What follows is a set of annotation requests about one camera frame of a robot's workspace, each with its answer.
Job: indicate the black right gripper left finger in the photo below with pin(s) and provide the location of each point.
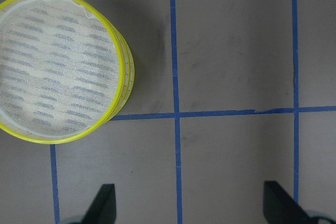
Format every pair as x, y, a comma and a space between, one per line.
103, 207

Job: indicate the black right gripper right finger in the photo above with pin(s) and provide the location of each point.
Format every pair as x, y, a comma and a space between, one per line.
280, 207

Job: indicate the yellow steamer top layer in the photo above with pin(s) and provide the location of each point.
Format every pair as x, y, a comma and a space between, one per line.
61, 66

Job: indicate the white steamer liner cloth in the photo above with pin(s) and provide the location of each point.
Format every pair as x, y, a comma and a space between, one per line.
56, 69

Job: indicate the yellow steamer lower layers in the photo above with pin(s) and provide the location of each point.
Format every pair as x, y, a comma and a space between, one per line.
126, 74

